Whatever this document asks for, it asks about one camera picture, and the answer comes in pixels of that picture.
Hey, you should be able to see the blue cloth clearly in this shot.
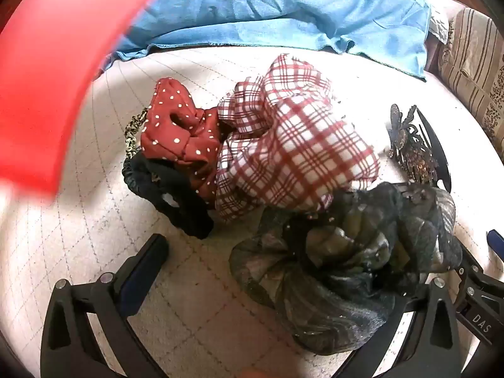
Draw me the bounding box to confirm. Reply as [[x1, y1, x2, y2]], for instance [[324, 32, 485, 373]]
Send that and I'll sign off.
[[103, 0, 434, 83]]

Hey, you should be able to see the butterfly hair claw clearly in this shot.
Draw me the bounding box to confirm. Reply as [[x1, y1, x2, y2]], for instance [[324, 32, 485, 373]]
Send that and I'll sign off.
[[387, 103, 440, 184]]

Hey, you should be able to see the red storage box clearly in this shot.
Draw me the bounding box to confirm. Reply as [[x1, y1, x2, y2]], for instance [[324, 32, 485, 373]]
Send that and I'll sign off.
[[0, 0, 190, 197]]

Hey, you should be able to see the striped patterned sofa cushion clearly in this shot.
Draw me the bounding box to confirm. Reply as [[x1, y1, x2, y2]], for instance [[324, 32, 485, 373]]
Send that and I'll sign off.
[[437, 7, 504, 155]]

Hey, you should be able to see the black scrunchie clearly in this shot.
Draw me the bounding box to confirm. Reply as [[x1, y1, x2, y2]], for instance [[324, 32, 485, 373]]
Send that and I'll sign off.
[[122, 153, 215, 240]]

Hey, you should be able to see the dark sheer scrunchie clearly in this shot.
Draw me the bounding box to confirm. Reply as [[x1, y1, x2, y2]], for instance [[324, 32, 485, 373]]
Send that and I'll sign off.
[[229, 182, 464, 356]]

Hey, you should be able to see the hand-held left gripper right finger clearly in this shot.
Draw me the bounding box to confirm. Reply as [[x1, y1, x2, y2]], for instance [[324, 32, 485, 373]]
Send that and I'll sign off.
[[338, 276, 464, 378]]

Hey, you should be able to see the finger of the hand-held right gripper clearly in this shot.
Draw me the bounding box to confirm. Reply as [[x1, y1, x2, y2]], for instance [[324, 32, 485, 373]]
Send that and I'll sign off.
[[453, 250, 504, 348], [487, 230, 504, 253]]

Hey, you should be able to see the grey white pillow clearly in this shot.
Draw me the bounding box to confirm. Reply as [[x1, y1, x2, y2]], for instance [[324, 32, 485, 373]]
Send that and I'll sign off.
[[428, 7, 450, 45]]

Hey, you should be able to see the red white plaid scrunchie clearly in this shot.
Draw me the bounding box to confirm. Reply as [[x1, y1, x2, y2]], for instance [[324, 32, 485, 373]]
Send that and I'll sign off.
[[215, 53, 381, 223]]

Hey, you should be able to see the leopard print scrunchie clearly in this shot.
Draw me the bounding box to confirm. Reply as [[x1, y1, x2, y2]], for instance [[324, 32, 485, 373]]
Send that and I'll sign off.
[[125, 107, 151, 159]]

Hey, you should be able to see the red polka dot scrunchie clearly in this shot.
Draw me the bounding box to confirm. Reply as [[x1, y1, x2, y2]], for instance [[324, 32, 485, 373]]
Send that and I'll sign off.
[[140, 78, 226, 200]]

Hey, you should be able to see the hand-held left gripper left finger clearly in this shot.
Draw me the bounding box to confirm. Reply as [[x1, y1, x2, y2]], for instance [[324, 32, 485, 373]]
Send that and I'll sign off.
[[40, 233, 170, 378]]

